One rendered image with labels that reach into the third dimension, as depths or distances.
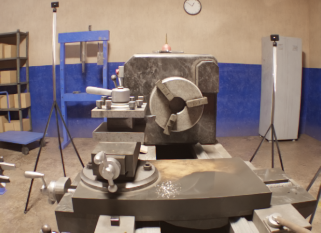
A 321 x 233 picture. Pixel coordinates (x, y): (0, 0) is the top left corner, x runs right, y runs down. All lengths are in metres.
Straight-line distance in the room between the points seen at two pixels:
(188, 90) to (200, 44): 3.60
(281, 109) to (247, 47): 1.28
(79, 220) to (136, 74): 0.89
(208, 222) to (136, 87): 0.89
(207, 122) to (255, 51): 3.71
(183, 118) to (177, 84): 0.16
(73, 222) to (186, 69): 0.99
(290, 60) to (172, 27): 2.14
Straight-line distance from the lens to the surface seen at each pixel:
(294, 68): 4.88
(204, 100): 1.26
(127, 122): 0.89
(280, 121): 4.85
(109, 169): 0.69
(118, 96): 0.89
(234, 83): 4.98
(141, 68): 1.45
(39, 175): 0.92
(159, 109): 1.26
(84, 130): 5.03
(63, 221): 0.82
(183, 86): 1.26
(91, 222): 0.80
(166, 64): 1.45
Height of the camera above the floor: 1.27
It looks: 10 degrees down
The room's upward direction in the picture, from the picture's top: straight up
